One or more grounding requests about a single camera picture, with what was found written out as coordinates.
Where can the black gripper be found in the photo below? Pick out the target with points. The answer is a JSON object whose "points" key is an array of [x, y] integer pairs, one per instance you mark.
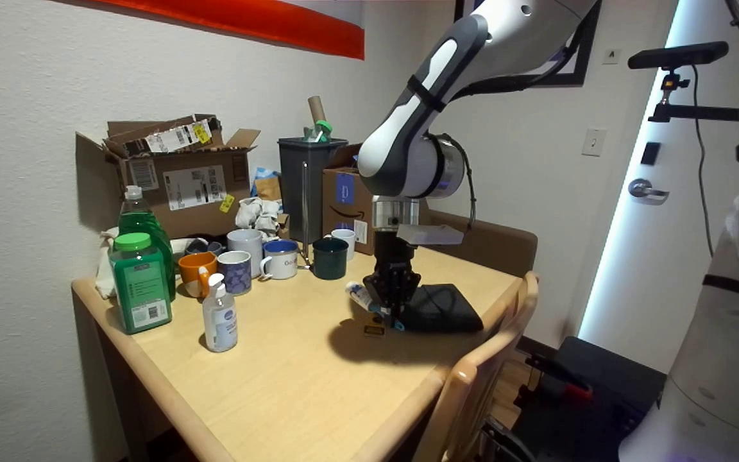
{"points": [[395, 259]]}

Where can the black beanie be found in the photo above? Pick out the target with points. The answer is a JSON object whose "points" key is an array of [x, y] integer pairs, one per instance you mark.
{"points": [[442, 309]]}

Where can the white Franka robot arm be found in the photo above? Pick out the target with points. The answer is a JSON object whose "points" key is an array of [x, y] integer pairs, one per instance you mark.
{"points": [[412, 156]]}

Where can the dark green mug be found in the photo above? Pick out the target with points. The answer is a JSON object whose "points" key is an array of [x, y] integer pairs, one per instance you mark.
{"points": [[329, 261]]}

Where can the small white cup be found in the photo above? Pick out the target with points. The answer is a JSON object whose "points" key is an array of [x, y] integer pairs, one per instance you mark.
{"points": [[344, 236]]}

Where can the wooden chair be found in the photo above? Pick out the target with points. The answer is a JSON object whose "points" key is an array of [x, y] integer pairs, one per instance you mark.
{"points": [[472, 375]]}

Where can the white mug with blue inside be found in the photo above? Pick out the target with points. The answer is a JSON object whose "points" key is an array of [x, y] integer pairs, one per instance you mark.
{"points": [[284, 261]]}

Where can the dark brown board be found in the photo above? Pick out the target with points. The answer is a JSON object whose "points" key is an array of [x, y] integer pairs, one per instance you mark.
{"points": [[507, 246]]}

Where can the dark grey trash bin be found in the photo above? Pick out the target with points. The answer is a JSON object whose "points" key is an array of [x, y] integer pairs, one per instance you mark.
{"points": [[306, 188]]}

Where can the plain white mug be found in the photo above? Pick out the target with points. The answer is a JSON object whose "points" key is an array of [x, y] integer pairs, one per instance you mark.
{"points": [[247, 241]]}

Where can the blue patterned mug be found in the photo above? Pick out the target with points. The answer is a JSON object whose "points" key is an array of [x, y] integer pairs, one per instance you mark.
{"points": [[234, 273]]}

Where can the crumpled white paper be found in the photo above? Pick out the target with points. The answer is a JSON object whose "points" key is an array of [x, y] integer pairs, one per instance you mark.
{"points": [[258, 214]]}

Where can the clear hand sanitizer pump bottle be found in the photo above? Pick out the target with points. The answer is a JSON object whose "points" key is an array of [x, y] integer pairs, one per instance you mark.
{"points": [[222, 323]]}

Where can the small tan carton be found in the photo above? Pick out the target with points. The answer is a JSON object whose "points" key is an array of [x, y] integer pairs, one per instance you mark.
{"points": [[268, 183]]}

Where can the green item in bin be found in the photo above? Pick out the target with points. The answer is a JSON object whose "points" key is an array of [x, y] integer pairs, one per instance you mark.
{"points": [[325, 129]]}

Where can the orange mug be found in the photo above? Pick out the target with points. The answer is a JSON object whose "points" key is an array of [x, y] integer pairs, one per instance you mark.
{"points": [[194, 273]]}

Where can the cardboard tube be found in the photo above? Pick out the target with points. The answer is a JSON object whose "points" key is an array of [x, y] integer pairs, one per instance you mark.
{"points": [[317, 109]]}

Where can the open cardboard box with labels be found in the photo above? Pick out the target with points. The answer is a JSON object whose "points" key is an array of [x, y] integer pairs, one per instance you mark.
{"points": [[186, 183]]}

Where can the green canister with green lid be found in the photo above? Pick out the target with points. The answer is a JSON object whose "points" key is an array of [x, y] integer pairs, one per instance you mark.
{"points": [[140, 286]]}

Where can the white door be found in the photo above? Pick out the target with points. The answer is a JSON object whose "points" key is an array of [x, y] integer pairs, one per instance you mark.
{"points": [[642, 273]]}

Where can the green dish soap bottle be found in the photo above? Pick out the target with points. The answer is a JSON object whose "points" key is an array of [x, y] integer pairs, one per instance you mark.
{"points": [[141, 221]]}

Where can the black door keypad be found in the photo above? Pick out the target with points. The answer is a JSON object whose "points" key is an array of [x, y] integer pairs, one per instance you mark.
{"points": [[651, 152]]}

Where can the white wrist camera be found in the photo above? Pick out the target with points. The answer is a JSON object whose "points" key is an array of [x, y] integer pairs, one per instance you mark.
{"points": [[438, 236]]}

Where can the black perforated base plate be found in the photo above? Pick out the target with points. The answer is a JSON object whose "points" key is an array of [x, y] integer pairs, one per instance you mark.
{"points": [[601, 387]]}

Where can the white light switch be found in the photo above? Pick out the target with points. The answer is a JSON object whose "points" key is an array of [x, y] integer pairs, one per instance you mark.
{"points": [[593, 142]]}

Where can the red wall banner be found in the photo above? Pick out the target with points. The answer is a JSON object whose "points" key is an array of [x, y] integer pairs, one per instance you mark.
{"points": [[258, 23]]}

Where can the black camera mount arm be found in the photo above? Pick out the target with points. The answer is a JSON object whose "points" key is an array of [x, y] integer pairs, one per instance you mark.
{"points": [[694, 111]]}

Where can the black camera on mount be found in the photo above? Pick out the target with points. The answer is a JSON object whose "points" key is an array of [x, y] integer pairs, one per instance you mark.
{"points": [[679, 55]]}

